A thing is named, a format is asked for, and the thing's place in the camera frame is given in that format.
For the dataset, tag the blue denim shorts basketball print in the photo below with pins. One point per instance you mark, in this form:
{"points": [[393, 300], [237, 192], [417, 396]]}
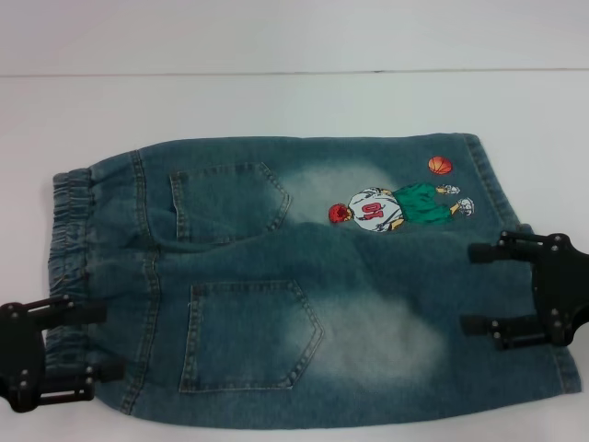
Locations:
{"points": [[285, 258]]}

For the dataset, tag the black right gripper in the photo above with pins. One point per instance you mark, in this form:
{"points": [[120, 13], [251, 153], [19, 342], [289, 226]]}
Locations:
{"points": [[568, 294]]}

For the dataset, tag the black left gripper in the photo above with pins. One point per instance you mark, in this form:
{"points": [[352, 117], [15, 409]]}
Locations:
{"points": [[20, 350]]}

